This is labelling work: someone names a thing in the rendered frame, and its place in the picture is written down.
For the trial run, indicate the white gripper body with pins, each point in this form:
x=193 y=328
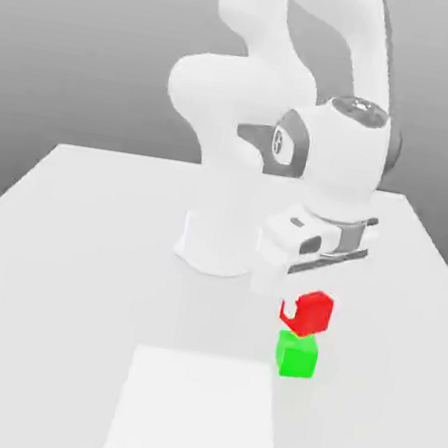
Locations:
x=271 y=273

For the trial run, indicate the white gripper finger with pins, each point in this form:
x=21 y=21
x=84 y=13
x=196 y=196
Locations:
x=291 y=307

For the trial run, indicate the small red cube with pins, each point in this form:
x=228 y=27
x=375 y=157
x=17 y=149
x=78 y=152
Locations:
x=313 y=314

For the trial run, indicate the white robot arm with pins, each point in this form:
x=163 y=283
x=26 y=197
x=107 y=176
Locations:
x=244 y=89

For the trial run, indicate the small green cube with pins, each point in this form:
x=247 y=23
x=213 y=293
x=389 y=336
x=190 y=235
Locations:
x=297 y=358

